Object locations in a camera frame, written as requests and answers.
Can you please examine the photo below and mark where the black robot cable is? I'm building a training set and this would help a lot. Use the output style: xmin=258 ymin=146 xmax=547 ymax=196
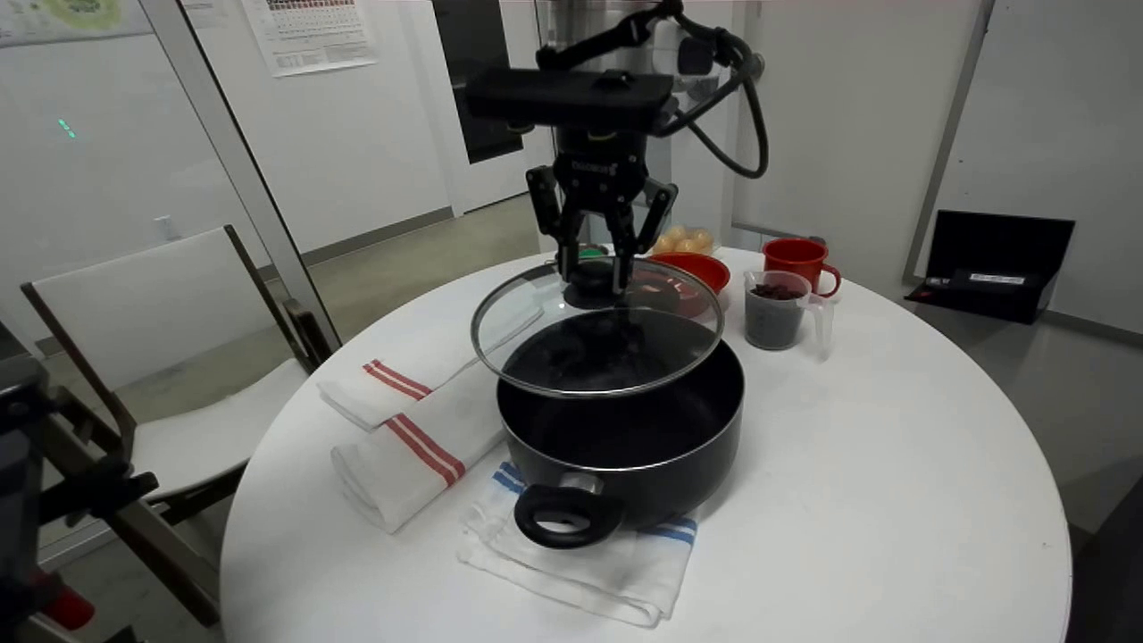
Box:
xmin=658 ymin=12 xmax=773 ymax=181

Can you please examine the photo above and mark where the red bowl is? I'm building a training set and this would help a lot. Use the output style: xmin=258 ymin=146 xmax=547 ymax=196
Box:
xmin=646 ymin=246 xmax=737 ymax=301

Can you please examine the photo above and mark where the black camera stand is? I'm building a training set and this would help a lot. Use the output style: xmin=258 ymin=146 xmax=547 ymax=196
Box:
xmin=0 ymin=326 xmax=161 ymax=643

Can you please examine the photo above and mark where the black cooking pot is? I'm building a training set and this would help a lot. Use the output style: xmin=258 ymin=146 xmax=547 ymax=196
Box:
xmin=493 ymin=337 xmax=752 ymax=554

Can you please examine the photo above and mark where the white towel with blue stripes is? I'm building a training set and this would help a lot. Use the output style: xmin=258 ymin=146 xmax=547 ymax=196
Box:
xmin=453 ymin=460 xmax=702 ymax=631

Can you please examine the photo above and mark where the measuring cup with dark contents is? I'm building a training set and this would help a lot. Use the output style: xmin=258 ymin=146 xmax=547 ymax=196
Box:
xmin=742 ymin=267 xmax=842 ymax=360

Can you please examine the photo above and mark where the white chair with dark frame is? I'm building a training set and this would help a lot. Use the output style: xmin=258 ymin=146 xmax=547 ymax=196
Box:
xmin=17 ymin=220 xmax=342 ymax=631

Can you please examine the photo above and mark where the glass lid with black knob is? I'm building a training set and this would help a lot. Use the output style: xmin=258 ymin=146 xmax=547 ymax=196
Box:
xmin=468 ymin=258 xmax=727 ymax=401

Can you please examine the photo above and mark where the red mug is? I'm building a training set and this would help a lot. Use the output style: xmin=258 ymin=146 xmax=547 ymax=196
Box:
xmin=762 ymin=232 xmax=847 ymax=301

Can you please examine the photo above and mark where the pale yellow bread roll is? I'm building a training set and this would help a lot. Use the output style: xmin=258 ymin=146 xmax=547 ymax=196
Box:
xmin=649 ymin=224 xmax=720 ymax=262

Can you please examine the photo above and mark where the grey glass partition frame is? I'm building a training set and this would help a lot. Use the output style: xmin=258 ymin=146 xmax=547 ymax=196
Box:
xmin=141 ymin=0 xmax=349 ymax=360

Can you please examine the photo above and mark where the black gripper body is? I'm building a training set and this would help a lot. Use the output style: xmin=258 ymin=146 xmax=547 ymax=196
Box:
xmin=547 ymin=114 xmax=658 ymax=224

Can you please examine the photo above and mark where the open black case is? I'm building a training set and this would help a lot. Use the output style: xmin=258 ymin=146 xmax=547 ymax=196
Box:
xmin=904 ymin=208 xmax=1080 ymax=326

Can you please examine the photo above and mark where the white towel with red stripes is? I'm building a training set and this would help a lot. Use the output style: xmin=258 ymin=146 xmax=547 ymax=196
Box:
xmin=310 ymin=310 xmax=505 ymax=431
xmin=328 ymin=374 xmax=512 ymax=537

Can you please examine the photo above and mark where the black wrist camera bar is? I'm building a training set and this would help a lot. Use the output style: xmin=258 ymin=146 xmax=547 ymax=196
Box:
xmin=460 ymin=64 xmax=681 ymax=129

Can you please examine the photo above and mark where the wall poster with green graphic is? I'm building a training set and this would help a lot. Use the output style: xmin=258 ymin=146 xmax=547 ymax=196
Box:
xmin=0 ymin=0 xmax=153 ymax=51

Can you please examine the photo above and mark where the wall poster with red header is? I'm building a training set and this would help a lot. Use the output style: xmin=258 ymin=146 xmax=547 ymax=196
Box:
xmin=241 ymin=0 xmax=383 ymax=77

